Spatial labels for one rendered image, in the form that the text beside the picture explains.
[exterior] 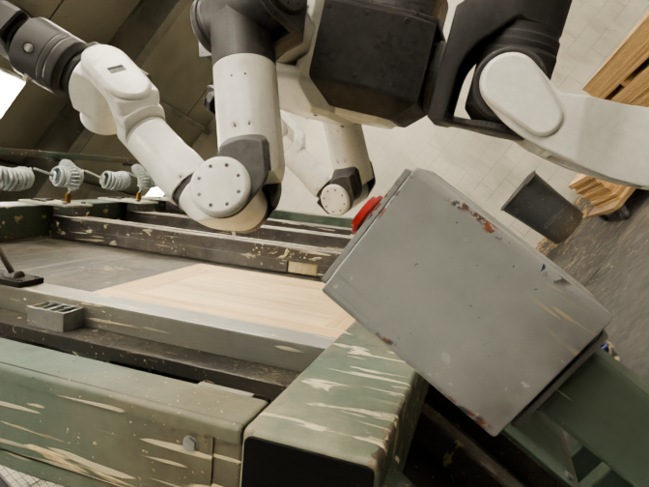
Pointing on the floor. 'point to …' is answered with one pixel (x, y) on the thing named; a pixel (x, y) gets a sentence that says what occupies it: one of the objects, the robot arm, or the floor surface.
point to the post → (606, 415)
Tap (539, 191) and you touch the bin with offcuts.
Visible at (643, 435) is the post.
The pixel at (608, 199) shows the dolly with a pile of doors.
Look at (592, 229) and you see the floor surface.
